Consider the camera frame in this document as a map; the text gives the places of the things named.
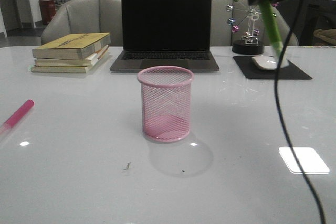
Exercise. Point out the grey armchair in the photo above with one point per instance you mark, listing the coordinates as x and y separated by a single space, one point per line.
86 16
221 30

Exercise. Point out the pink marker pen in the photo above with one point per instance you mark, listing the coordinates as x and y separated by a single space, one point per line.
17 116

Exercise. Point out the pink mesh pen holder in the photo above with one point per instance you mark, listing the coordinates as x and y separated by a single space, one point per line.
166 102

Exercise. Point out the white computer mouse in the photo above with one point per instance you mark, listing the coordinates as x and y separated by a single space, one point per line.
265 62

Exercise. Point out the red trash bin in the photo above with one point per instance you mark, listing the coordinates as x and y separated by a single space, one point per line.
47 9

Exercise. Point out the yellow top book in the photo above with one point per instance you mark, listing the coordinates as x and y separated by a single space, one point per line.
73 46

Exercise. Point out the green marker pen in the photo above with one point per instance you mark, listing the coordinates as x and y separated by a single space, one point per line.
271 27

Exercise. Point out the white middle book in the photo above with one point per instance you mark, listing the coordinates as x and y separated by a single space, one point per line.
88 61

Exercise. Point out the grey right armchair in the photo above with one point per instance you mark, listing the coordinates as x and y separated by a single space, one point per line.
221 30

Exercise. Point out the yellow-edged bottom book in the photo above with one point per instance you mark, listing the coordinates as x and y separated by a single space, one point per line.
73 69

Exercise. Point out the grey left armchair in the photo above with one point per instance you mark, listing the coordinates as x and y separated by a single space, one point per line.
86 16

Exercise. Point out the grey open laptop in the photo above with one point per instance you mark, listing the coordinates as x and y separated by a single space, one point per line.
166 33

